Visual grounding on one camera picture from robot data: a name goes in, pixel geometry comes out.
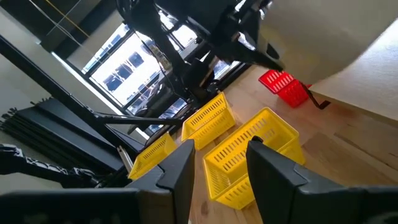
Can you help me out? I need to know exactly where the light wooden shelf board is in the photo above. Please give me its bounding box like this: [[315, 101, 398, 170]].
[[309, 18, 398, 125]]

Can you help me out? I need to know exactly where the large window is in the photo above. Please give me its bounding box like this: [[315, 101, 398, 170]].
[[81, 9, 249, 134]]

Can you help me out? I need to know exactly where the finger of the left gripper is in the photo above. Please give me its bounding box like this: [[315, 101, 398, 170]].
[[223, 42, 285, 71]]

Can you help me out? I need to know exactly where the silver metal bracket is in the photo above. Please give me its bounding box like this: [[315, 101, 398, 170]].
[[117, 145, 135, 174]]

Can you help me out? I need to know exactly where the black patterned cable carrier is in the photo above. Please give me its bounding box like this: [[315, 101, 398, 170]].
[[0, 144, 101, 189]]

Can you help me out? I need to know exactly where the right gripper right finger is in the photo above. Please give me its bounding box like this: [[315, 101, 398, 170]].
[[245, 135, 361, 224]]

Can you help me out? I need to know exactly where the red slotted plastic basket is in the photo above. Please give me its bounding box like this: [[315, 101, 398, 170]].
[[257, 69, 313, 108]]

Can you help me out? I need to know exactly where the yellow slotted plastic basket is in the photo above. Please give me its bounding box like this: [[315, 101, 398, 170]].
[[181, 91, 236, 151], [202, 107, 307, 210], [127, 132, 178, 180]]

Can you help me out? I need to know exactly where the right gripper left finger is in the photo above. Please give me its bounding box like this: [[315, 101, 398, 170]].
[[126, 139, 197, 224]]

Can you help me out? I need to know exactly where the stack of black panels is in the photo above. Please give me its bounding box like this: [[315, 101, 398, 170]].
[[0, 98, 127, 177]]

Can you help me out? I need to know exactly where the black horizontal frame strut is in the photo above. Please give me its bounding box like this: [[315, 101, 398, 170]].
[[96, 113, 185, 128]]

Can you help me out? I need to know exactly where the black diagonal frame beam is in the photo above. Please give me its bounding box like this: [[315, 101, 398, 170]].
[[0, 34, 142, 155]]

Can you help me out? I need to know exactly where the yellow hanging cord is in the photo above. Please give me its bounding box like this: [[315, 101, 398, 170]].
[[45, 0, 91, 39]]

